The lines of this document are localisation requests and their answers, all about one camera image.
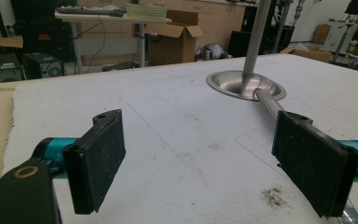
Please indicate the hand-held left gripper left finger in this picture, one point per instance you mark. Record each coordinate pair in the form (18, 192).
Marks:
(98, 161)

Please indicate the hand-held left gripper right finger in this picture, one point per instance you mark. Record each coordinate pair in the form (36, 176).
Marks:
(310, 161)

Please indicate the white felt mat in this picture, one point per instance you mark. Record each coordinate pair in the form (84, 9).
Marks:
(180, 130)

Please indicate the flat cardboard box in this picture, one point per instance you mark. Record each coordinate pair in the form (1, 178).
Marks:
(310, 53)

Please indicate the black computer tower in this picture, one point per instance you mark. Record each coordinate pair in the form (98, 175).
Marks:
(42, 66)

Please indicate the closed cardboard box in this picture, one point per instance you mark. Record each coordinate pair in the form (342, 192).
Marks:
(320, 33)

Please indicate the thin metal stand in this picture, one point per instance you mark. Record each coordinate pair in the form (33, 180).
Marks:
(281, 28)

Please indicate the metal stand pole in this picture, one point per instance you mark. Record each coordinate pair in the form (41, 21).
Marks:
(258, 34)

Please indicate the black speaker box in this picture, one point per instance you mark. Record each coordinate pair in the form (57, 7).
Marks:
(238, 43)

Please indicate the large open cardboard box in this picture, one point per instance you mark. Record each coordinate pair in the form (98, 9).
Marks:
(171, 43)

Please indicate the tall black equipment case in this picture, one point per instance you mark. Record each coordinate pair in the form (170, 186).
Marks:
(40, 34)

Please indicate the white desk with metal legs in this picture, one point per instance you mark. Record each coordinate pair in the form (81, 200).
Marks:
(105, 19)

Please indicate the grey helmet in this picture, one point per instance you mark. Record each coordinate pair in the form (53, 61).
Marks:
(213, 51)

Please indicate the black keyboard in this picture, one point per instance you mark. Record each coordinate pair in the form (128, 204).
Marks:
(87, 11)

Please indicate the small open cardboard box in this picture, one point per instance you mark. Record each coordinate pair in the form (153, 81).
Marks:
(0, 45)

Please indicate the pale green plastic basket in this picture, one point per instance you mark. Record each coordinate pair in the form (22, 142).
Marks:
(146, 11)

